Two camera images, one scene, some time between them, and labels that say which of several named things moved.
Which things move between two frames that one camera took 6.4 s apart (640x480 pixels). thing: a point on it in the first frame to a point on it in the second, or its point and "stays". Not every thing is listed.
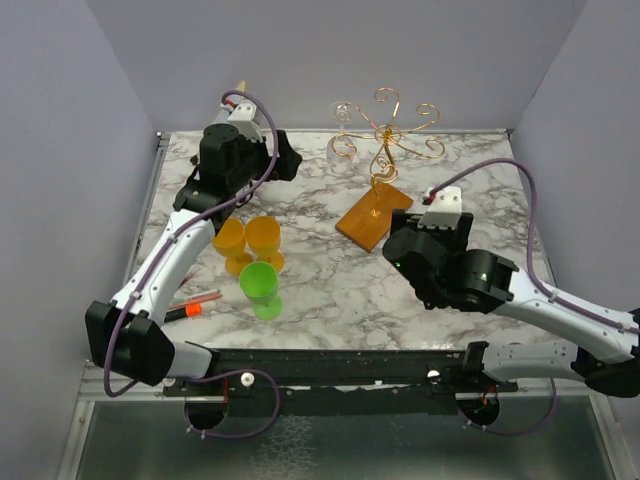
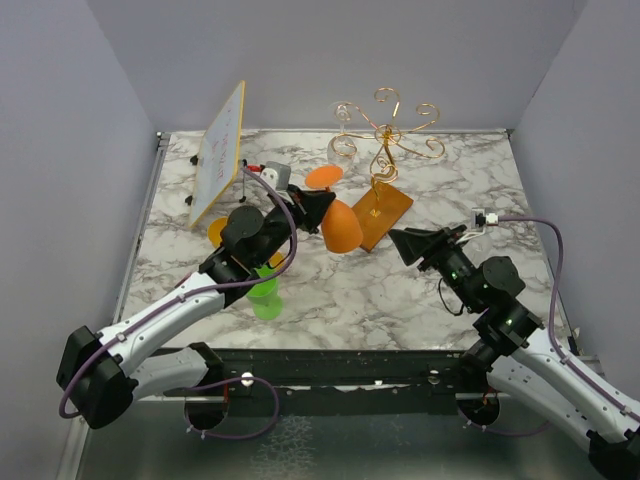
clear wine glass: x=341 y=148 stays
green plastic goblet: x=259 y=283 stays
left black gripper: x=287 y=162 to x=310 y=207
